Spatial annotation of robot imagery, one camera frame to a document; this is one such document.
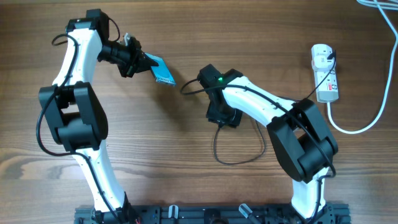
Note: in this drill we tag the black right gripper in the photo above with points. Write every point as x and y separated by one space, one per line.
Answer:
234 122

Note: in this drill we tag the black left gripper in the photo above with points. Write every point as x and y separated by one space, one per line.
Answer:
138 58

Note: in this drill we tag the blue screen Galaxy smartphone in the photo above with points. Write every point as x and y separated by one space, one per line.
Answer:
160 71

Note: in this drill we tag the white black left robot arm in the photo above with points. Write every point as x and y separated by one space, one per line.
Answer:
77 120

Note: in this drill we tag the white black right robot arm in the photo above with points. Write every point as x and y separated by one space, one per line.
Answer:
303 143

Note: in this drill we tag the white USB charger plug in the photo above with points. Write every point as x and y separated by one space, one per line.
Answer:
321 63

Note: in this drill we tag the white power strip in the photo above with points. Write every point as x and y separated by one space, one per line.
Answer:
326 87

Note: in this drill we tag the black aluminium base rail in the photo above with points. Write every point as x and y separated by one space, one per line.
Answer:
269 213

